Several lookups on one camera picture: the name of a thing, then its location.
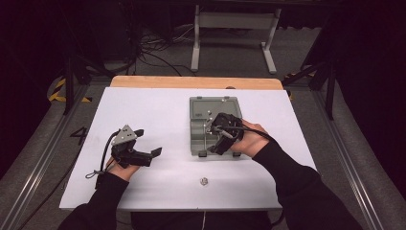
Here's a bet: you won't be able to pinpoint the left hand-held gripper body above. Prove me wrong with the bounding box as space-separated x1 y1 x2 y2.
109 124 154 169

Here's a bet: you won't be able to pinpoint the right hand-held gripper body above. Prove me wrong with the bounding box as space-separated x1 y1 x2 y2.
205 112 245 154

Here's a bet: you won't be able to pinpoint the grey metal tray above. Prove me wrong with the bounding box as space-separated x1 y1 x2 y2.
189 96 243 158

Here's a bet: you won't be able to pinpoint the person's left hand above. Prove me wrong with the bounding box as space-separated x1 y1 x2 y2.
106 157 142 182

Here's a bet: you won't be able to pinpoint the person's right hand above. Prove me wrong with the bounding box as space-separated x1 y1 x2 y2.
229 119 271 158

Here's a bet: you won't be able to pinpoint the white board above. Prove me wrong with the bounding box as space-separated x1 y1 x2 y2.
59 86 317 212

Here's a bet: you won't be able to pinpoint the wooden table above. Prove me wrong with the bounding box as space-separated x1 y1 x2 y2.
109 75 284 91

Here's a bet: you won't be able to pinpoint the person's torso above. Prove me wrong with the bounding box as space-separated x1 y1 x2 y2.
129 210 273 230

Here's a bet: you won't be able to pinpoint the black tripod stand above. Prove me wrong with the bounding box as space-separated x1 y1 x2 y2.
282 59 337 122
62 52 117 117

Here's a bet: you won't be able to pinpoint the grey metal stand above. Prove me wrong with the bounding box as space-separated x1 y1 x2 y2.
190 4 282 75

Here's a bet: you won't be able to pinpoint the left hand-held gripper cable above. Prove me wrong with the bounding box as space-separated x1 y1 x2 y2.
84 129 121 190

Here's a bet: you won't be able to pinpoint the hand-held gripper cable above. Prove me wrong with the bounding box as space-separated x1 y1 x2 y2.
84 129 121 190
214 125 276 144

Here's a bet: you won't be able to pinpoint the right hand-held gripper cable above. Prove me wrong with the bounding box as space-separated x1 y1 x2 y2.
214 125 276 144

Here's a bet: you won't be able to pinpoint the black floor cables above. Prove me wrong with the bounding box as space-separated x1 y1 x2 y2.
120 22 196 78

